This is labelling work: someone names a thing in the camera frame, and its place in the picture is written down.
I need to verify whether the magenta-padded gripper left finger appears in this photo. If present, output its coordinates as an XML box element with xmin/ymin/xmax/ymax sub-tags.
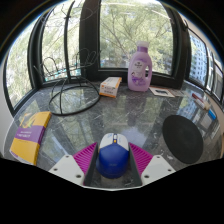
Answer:
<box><xmin>48</xmin><ymin>142</ymin><xmax>100</xmax><ymax>188</ymax></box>

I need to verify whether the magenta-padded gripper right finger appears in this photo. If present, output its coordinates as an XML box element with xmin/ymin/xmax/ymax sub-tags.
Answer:
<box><xmin>128</xmin><ymin>142</ymin><xmax>177</xmax><ymax>188</ymax></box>

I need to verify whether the blue and white computer mouse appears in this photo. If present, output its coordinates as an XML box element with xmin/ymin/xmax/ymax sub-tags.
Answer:
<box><xmin>95</xmin><ymin>132</ymin><xmax>130</xmax><ymax>179</ymax></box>

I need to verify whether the black round mouse pad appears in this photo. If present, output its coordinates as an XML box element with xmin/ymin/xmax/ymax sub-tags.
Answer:
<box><xmin>162</xmin><ymin>114</ymin><xmax>205</xmax><ymax>165</ymax></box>

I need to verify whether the yellow and purple book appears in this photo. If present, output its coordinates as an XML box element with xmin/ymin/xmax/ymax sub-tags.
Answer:
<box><xmin>9</xmin><ymin>110</ymin><xmax>53</xmax><ymax>166</ymax></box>

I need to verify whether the white card with dark print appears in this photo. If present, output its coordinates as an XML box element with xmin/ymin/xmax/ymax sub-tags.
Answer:
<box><xmin>148</xmin><ymin>86</ymin><xmax>175</xmax><ymax>98</ymax></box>

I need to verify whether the orange and white small box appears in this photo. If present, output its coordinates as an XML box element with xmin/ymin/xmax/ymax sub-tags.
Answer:
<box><xmin>99</xmin><ymin>76</ymin><xmax>123</xmax><ymax>99</ymax></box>

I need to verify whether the red and white box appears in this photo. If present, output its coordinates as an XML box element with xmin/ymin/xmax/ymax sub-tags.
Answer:
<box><xmin>190</xmin><ymin>92</ymin><xmax>212</xmax><ymax>112</ymax></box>

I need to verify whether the small blue box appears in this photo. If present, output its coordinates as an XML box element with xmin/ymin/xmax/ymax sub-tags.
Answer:
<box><xmin>207</xmin><ymin>108</ymin><xmax>218</xmax><ymax>121</ymax></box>

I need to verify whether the purple detergent bottle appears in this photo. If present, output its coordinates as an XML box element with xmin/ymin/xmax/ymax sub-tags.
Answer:
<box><xmin>127</xmin><ymin>40</ymin><xmax>154</xmax><ymax>93</ymax></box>

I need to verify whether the black wire stand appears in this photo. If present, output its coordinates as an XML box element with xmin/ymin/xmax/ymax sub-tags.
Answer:
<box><xmin>33</xmin><ymin>1</ymin><xmax>102</xmax><ymax>117</ymax></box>

